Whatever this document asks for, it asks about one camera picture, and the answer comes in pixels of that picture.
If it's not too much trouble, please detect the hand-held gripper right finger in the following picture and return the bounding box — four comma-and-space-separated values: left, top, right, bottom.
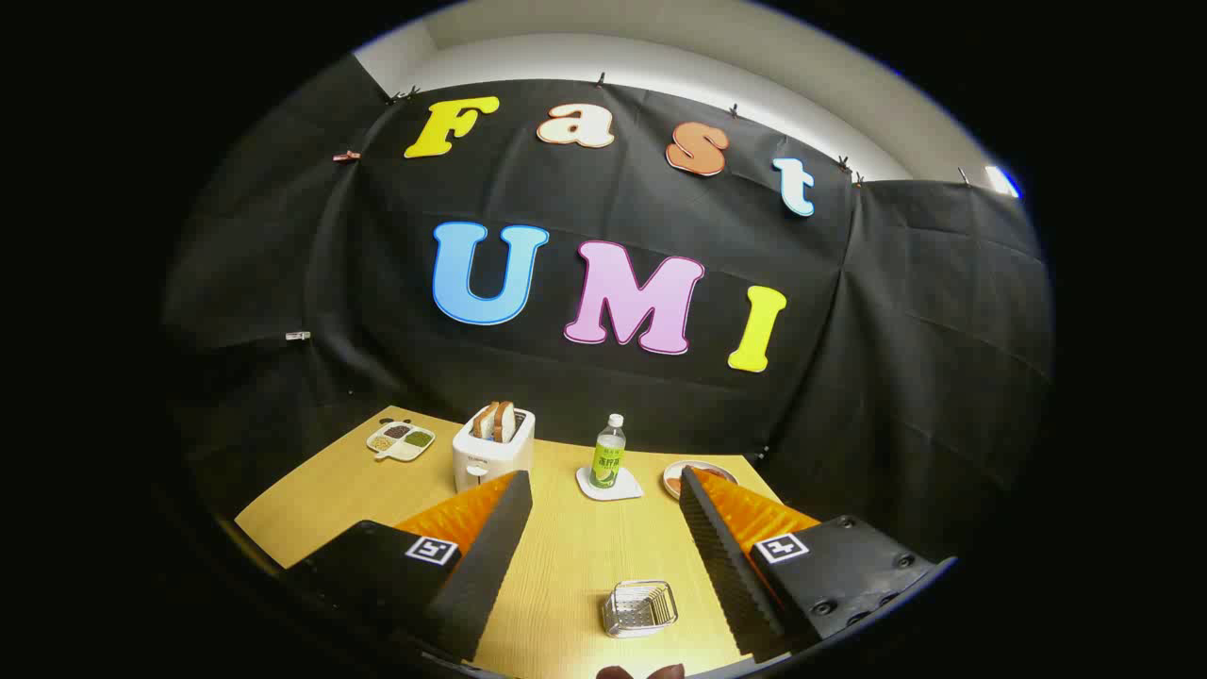
679, 465, 953, 664

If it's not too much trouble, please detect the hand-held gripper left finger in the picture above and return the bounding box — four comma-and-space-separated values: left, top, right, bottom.
283, 470, 534, 664

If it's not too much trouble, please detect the white plate with food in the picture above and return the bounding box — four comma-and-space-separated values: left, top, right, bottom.
662, 459, 738, 501

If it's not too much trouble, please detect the metal perforated basket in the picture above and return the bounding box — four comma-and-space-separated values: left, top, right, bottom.
601, 579, 680, 639

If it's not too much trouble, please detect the white toaster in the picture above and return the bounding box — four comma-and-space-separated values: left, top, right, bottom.
452, 406, 537, 493

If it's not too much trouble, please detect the white square coaster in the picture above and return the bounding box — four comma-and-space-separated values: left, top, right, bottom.
576, 465, 644, 502

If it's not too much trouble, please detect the white divided snack dish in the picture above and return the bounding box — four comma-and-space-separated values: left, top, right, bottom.
366, 421, 437, 463

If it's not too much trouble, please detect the green label drink bottle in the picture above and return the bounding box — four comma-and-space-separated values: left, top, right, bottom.
590, 413, 628, 489

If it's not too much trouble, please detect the black backdrop cloth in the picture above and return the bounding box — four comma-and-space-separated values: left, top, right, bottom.
160, 57, 1055, 567

